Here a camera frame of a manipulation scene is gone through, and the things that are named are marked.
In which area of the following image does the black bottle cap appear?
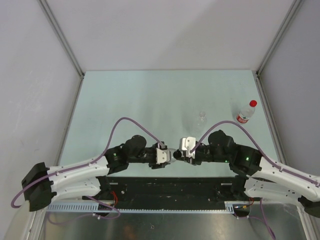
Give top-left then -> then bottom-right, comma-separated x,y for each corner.
173,150 -> 182,160

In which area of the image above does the clear bottle red label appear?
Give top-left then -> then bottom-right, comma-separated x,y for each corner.
235,103 -> 256,124

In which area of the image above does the red bottle cap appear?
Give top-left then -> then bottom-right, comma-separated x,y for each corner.
249,100 -> 258,108

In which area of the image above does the short clear bottle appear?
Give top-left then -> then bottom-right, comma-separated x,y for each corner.
168,148 -> 176,164

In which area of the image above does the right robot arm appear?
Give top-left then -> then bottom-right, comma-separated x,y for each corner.
173,130 -> 320,218

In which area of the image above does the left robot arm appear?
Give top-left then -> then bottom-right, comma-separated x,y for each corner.
21,135 -> 173,212

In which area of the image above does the tall clear empty bottle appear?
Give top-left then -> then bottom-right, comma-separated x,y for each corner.
193,111 -> 207,137

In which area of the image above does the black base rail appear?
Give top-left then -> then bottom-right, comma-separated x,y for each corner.
93,176 -> 260,207

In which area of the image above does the slotted cable duct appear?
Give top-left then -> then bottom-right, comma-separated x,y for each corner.
46,201 -> 249,214

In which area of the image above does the left aluminium corner post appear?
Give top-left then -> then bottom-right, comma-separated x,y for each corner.
37,0 -> 85,77

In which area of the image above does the aluminium corner post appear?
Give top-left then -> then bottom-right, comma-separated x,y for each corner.
254,0 -> 305,76
37,0 -> 85,77

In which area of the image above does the right aluminium corner post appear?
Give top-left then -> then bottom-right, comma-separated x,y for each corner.
254,0 -> 305,76

